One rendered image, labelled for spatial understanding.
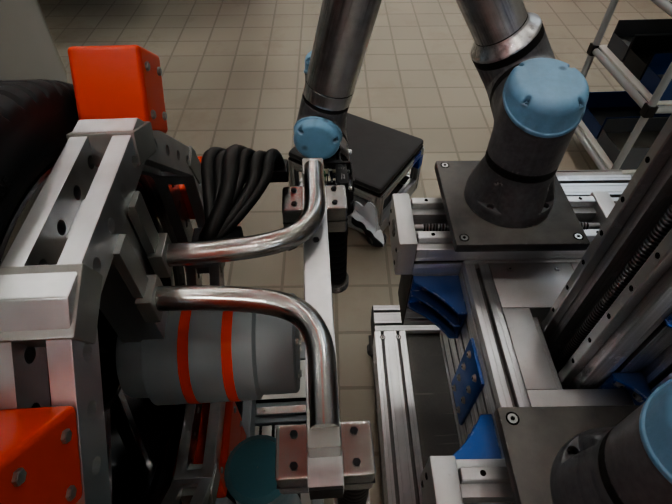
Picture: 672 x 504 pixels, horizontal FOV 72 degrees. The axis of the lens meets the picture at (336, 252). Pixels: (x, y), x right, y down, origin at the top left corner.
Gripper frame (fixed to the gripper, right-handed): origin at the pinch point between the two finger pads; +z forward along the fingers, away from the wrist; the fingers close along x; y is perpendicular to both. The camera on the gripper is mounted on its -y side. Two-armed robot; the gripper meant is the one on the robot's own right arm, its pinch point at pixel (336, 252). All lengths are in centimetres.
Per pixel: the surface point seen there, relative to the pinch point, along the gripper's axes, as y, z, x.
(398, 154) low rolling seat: -49, -88, 28
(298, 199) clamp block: 12.0, 0.5, -5.2
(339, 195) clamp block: 12.0, 0.0, 0.5
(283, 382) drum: 3.4, 23.2, -7.7
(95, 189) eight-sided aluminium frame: 29.0, 16.8, -21.8
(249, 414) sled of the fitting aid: -66, -2, -23
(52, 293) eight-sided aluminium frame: 29.0, 27.8, -21.8
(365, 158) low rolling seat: -49, -87, 16
